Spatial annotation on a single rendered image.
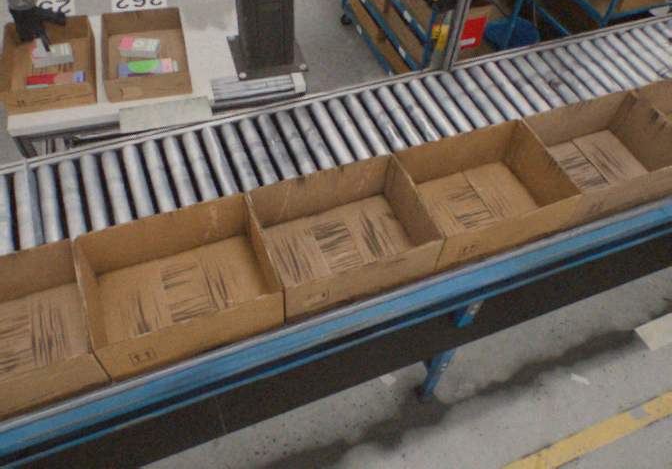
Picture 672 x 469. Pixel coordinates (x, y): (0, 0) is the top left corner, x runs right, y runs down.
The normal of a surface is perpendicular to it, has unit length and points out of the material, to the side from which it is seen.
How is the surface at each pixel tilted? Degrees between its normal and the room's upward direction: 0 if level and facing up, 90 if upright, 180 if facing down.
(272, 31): 90
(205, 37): 0
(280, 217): 89
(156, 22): 89
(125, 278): 1
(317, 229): 0
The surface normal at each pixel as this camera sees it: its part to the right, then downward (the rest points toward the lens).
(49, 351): 0.07, -0.61
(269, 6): 0.29, 0.77
